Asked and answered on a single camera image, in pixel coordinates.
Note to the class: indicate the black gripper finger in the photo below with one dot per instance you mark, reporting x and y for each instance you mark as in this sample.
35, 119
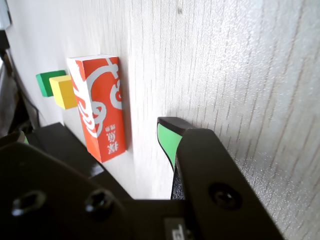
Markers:
50, 190
212, 175

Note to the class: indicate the red white printed carton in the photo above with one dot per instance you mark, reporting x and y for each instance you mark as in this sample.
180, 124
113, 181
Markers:
105, 112

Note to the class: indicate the yellow wooden cube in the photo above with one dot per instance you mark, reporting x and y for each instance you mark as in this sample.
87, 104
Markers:
65, 93

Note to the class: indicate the green wooden cube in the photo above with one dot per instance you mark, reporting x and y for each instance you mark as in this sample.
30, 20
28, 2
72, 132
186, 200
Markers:
45, 85

